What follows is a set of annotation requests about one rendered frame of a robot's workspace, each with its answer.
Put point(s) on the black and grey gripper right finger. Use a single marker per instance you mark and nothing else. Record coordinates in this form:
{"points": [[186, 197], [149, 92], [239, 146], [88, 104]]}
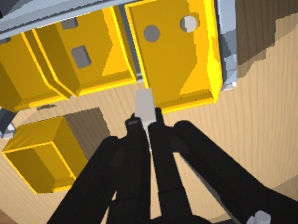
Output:
{"points": [[240, 194]]}

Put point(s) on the grey round disc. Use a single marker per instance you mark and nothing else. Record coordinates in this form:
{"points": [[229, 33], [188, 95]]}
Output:
{"points": [[151, 33]]}

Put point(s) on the dark grey disc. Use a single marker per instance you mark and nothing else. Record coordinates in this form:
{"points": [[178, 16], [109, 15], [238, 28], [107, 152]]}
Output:
{"points": [[188, 23]]}

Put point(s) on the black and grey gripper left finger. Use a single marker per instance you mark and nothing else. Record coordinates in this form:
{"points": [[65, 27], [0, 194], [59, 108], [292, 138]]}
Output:
{"points": [[91, 194]]}

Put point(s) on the grey metal shelf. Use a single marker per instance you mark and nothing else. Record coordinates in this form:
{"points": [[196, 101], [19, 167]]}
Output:
{"points": [[23, 15]]}

